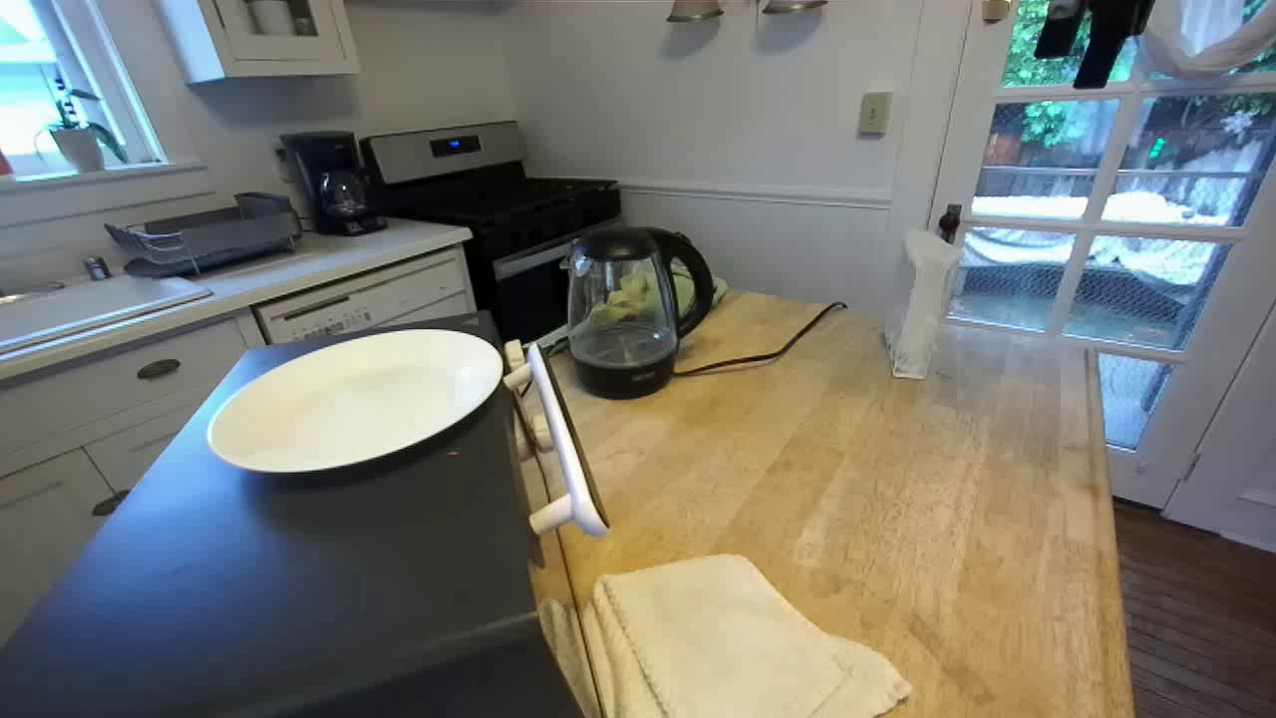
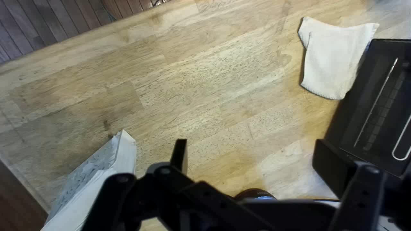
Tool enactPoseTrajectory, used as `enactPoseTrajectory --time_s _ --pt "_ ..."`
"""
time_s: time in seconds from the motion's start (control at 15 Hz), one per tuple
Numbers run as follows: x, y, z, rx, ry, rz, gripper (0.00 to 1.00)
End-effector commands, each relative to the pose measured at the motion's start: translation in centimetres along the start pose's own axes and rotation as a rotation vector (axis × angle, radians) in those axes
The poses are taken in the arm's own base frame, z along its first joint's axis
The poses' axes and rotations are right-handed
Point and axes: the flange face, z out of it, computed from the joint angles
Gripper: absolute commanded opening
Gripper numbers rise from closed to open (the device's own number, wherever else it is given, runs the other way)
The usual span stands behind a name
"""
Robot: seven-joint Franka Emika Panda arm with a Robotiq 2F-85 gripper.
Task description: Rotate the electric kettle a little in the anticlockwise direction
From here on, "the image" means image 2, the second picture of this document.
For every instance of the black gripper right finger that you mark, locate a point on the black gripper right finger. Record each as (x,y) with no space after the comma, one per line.
(364,197)

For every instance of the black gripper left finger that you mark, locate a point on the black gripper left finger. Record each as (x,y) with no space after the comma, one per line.
(171,201)

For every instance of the black box appliance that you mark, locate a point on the black box appliance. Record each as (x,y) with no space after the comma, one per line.
(373,111)

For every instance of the white folded cloth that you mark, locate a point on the white folded cloth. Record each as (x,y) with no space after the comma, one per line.
(331,56)

